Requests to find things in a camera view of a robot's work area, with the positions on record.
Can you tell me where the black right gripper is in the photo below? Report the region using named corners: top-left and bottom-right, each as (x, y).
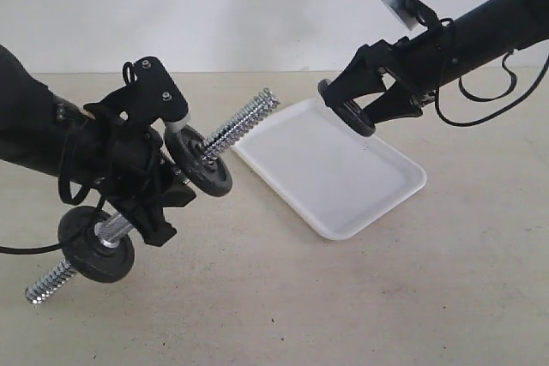
top-left (323, 35), bottom-right (450, 125)

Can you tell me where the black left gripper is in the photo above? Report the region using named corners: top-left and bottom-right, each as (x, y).
top-left (59, 99), bottom-right (197, 247)

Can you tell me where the chrome dumbbell bar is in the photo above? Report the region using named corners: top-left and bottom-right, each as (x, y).
top-left (25, 89), bottom-right (279, 305)

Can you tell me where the black far-end weight plate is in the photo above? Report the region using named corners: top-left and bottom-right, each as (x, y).
top-left (164, 125), bottom-right (232, 197)

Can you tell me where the black near-end weight plate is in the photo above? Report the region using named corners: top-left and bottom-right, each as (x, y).
top-left (57, 206), bottom-right (135, 283)

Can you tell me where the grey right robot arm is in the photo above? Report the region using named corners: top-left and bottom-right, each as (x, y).
top-left (317, 0), bottom-right (548, 136)

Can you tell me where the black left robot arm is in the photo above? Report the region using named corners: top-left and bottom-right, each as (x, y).
top-left (1, 47), bottom-right (196, 247)

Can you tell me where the white plastic tray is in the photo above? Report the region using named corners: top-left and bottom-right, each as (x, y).
top-left (232, 99), bottom-right (427, 241)

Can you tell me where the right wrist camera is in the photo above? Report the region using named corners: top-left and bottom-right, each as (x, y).
top-left (381, 0), bottom-right (419, 31)

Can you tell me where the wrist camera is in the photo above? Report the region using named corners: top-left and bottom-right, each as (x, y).
top-left (381, 0), bottom-right (419, 31)
top-left (123, 56), bottom-right (190, 134)

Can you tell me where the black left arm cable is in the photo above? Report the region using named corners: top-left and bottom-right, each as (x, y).
top-left (0, 125), bottom-right (160, 255)

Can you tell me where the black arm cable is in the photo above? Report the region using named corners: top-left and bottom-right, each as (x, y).
top-left (402, 0), bottom-right (549, 127)
top-left (0, 125), bottom-right (160, 255)

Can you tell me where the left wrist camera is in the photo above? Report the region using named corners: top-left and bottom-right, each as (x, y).
top-left (123, 56), bottom-right (190, 134)

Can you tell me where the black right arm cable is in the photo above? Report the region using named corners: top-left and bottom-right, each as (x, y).
top-left (402, 0), bottom-right (549, 127)

